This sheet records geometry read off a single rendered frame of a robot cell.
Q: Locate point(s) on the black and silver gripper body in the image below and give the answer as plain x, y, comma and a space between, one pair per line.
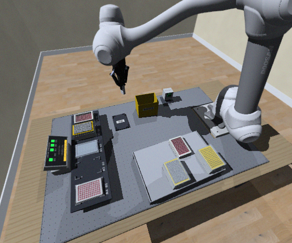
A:
121, 64

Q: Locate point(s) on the yellow waste bin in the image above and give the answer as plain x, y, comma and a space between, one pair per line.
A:
146, 105

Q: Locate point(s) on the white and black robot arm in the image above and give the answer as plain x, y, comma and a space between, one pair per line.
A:
236, 106

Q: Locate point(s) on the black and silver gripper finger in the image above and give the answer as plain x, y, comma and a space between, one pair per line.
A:
118, 80
124, 76

